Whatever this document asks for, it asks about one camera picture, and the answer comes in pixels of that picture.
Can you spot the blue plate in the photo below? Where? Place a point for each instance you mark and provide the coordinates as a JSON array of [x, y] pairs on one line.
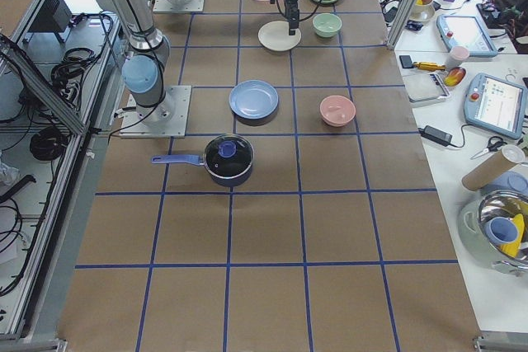
[[253, 99]]

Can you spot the cream white plate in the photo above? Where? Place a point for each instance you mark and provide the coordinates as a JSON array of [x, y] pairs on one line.
[[275, 36]]

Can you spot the green bowl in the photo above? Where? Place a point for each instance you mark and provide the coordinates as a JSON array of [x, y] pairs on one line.
[[327, 25]]

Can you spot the pink bowl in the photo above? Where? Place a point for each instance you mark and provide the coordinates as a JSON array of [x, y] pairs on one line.
[[337, 111]]

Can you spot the black smartphone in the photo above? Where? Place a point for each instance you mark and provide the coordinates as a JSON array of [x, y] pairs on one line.
[[406, 61]]

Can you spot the white bowl with fruit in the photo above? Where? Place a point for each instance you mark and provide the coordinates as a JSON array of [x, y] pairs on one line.
[[419, 7]]

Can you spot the silver kitchen scale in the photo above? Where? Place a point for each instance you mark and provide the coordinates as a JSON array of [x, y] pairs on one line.
[[425, 88]]

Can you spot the blue saucepan with lid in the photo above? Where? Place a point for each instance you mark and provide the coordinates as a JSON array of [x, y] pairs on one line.
[[227, 158]]

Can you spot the white paper cup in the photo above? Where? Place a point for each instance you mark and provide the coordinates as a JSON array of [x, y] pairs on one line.
[[457, 55]]

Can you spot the toy mango fruit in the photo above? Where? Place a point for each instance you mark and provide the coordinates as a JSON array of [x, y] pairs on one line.
[[453, 77]]

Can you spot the upper teach pendant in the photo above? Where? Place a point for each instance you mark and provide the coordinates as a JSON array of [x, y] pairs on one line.
[[468, 32]]

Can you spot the teach pendant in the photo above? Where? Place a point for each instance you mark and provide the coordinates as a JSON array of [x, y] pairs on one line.
[[496, 105], [468, 32]]

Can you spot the black power adapter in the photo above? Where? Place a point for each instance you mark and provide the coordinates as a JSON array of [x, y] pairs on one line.
[[436, 135]]

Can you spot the lower teach pendant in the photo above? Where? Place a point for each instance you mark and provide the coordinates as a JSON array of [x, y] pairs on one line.
[[496, 105]]

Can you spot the black control box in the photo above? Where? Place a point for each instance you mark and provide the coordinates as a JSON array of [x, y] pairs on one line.
[[53, 17]]

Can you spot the scissors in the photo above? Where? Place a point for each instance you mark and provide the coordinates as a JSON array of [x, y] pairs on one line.
[[493, 145]]

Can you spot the cardboard tube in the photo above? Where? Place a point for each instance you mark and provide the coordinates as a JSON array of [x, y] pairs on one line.
[[503, 160]]

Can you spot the steel mixing bowl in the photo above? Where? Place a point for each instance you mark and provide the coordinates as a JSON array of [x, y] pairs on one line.
[[470, 225]]

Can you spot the blue cup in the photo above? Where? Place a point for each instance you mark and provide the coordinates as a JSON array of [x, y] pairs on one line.
[[500, 230]]

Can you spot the yellow handled screwdriver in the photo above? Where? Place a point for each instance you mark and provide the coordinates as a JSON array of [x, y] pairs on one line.
[[430, 67]]

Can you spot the aluminium side frame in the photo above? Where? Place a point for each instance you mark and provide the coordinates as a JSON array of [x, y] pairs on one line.
[[49, 92]]

